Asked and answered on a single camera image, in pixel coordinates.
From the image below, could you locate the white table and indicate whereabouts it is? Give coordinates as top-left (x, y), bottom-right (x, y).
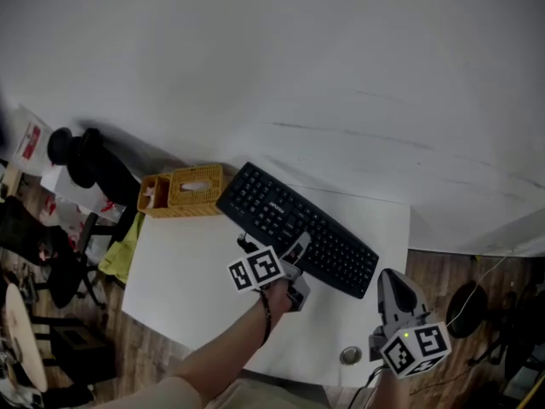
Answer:
top-left (120, 154), bottom-right (412, 389)

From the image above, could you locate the person's beige shirt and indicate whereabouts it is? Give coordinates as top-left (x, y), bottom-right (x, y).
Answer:
top-left (84, 374), bottom-right (334, 409)

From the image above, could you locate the black keyboard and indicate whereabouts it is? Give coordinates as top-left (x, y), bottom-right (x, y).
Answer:
top-left (215, 161), bottom-right (381, 301)

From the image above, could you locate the yellow woven tissue basket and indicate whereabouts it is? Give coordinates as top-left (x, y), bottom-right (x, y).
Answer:
top-left (136, 164), bottom-right (226, 220)

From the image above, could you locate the black mesh office chair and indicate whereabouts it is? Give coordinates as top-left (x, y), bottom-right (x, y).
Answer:
top-left (0, 195), bottom-right (108, 311)

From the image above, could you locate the person's right forearm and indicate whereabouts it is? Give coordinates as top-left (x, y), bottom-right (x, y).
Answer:
top-left (374, 366), bottom-right (412, 409)

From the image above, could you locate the black floor box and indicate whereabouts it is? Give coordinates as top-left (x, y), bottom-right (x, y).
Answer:
top-left (49, 323), bottom-right (112, 383)

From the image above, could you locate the lime green cloth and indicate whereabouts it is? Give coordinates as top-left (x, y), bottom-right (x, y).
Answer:
top-left (98, 212), bottom-right (146, 285)

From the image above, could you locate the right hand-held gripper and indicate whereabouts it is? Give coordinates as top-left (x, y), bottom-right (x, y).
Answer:
top-left (368, 268), bottom-right (453, 381)

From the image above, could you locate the thin white cable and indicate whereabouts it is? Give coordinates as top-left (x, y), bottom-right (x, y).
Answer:
top-left (445, 251), bottom-right (514, 328)

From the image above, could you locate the person's left hand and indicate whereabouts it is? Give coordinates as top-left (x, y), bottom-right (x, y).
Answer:
top-left (263, 276), bottom-right (297, 315)

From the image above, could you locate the silver table cable grommet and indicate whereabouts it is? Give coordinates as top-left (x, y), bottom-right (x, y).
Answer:
top-left (339, 345), bottom-right (364, 366)

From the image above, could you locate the black office chair with headrest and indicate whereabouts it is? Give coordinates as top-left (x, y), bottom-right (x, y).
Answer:
top-left (46, 126), bottom-right (142, 240)

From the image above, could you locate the black pedestal fan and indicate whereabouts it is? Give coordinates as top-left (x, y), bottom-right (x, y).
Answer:
top-left (445, 279), bottom-right (545, 383)

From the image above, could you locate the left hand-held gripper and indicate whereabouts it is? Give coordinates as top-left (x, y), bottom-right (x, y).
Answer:
top-left (227, 231), bottom-right (313, 314)

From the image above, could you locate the dark braided bracelet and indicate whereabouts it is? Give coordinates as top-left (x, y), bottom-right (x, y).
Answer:
top-left (257, 289), bottom-right (274, 349)

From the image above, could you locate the white box with red label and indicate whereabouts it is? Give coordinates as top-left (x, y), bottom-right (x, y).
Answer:
top-left (9, 104), bottom-right (55, 175)

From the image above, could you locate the round wooden side table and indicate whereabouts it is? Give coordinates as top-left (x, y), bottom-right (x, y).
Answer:
top-left (3, 282), bottom-right (49, 395)

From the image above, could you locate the person's left forearm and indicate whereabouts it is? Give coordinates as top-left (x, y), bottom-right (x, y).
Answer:
top-left (168, 291), bottom-right (282, 400)

